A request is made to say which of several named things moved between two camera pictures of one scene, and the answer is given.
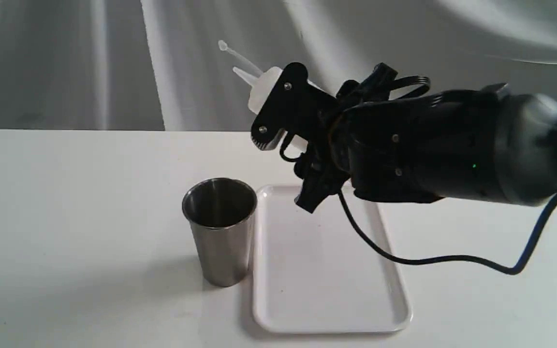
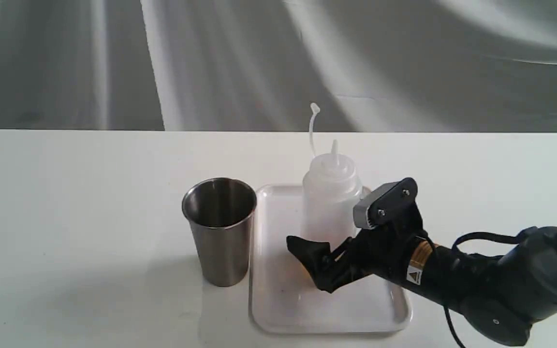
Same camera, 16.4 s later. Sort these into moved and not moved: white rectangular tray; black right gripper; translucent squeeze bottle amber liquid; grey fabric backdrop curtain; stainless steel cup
Moved: black right gripper; translucent squeeze bottle amber liquid
Not moved: white rectangular tray; grey fabric backdrop curtain; stainless steel cup
